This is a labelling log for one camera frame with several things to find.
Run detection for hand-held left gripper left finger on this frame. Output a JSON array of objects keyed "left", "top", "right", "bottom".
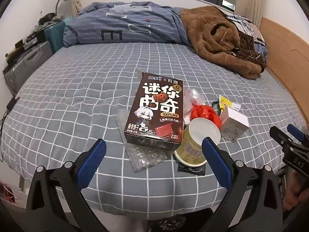
[{"left": 25, "top": 139, "right": 126, "bottom": 232}]

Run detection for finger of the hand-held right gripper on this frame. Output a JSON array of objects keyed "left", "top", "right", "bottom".
[
  {"left": 270, "top": 126, "right": 294, "bottom": 150},
  {"left": 287, "top": 124, "right": 309, "bottom": 148}
]

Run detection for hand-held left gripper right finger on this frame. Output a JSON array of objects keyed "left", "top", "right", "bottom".
[{"left": 202, "top": 137, "right": 283, "bottom": 232}]

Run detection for black sachet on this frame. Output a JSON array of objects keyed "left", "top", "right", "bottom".
[{"left": 177, "top": 161, "right": 206, "bottom": 176}]

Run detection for yellow cup with white lid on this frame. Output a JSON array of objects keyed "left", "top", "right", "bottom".
[{"left": 174, "top": 117, "right": 221, "bottom": 168}]

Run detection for small white box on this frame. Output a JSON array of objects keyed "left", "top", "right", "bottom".
[{"left": 219, "top": 106, "right": 250, "bottom": 142}]

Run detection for red plastic bag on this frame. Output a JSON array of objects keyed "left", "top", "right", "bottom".
[{"left": 189, "top": 104, "right": 221, "bottom": 131}]

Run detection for clear bubble wrap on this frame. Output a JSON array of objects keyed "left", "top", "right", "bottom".
[{"left": 116, "top": 109, "right": 174, "bottom": 173}]

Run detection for yellow packet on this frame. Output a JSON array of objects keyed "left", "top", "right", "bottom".
[{"left": 218, "top": 95, "right": 242, "bottom": 113}]

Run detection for clear plastic bag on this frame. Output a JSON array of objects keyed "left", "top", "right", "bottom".
[{"left": 183, "top": 88, "right": 208, "bottom": 126}]

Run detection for brown cookie box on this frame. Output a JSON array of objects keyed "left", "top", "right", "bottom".
[{"left": 124, "top": 69, "right": 185, "bottom": 150}]

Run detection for person's right hand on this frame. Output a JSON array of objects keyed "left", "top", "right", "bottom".
[{"left": 283, "top": 171, "right": 309, "bottom": 211}]

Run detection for small black wrapper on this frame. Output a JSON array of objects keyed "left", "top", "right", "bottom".
[{"left": 210, "top": 101, "right": 222, "bottom": 116}]

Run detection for grey checked mattress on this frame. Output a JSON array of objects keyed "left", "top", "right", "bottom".
[{"left": 0, "top": 41, "right": 309, "bottom": 213}]

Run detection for red striped object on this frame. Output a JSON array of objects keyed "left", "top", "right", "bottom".
[{"left": 0, "top": 183, "right": 15, "bottom": 204}]

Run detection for black power adapter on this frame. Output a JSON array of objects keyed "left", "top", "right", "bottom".
[{"left": 6, "top": 97, "right": 20, "bottom": 112}]

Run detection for white blue patterned pillow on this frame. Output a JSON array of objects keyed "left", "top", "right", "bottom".
[{"left": 226, "top": 14, "right": 269, "bottom": 54}]

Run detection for grey suitcase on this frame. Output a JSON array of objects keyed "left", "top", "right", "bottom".
[{"left": 3, "top": 41, "right": 53, "bottom": 97}]

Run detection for brown fleece garment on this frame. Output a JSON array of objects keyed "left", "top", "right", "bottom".
[{"left": 180, "top": 7, "right": 268, "bottom": 80}]

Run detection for teal suitcase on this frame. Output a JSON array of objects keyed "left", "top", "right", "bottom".
[{"left": 45, "top": 20, "right": 66, "bottom": 54}]

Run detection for blue-grey striped duvet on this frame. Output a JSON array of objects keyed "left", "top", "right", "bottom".
[{"left": 63, "top": 2, "right": 194, "bottom": 47}]

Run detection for dark gadget clutter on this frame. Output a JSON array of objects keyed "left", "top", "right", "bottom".
[{"left": 5, "top": 12, "right": 64, "bottom": 61}]

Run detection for wooden bed frame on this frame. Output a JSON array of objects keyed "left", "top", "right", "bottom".
[{"left": 259, "top": 17, "right": 309, "bottom": 126}]

